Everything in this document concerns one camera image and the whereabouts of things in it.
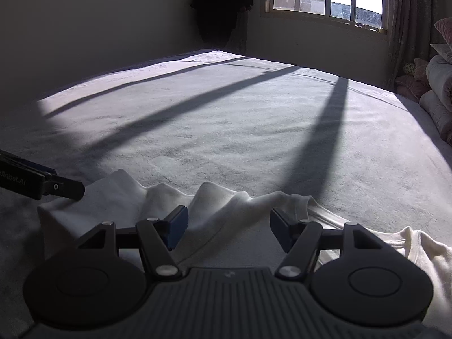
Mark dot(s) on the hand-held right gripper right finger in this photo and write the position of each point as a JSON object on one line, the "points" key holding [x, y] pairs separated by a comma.
{"points": [[279, 229]]}

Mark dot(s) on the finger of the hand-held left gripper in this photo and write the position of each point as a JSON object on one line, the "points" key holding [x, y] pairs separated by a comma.
{"points": [[65, 188]]}

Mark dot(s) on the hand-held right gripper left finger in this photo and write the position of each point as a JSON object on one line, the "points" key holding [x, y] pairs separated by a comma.
{"points": [[178, 227]]}

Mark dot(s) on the white shirt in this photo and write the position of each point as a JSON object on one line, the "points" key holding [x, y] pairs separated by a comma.
{"points": [[219, 212]]}

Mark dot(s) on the grey bed blanket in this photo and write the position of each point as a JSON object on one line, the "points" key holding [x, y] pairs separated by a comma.
{"points": [[212, 130]]}

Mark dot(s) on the small pink cushion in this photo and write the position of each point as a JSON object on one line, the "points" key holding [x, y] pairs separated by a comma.
{"points": [[411, 84]]}

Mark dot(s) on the small leopard print cloth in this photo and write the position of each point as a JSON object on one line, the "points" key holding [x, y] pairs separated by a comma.
{"points": [[409, 69]]}

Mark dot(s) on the folded white pink quilt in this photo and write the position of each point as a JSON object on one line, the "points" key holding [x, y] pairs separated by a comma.
{"points": [[439, 91]]}

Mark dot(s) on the dark hanging coat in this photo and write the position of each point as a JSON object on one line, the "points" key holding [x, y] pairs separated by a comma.
{"points": [[219, 0]]}

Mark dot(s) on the grey patterned curtain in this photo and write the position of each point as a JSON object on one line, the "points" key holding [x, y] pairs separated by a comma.
{"points": [[409, 24]]}

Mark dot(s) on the white pillow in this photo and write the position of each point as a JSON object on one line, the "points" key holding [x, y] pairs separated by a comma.
{"points": [[444, 51]]}

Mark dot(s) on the large pink pillow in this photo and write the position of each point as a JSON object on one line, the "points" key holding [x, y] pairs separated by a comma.
{"points": [[445, 30]]}

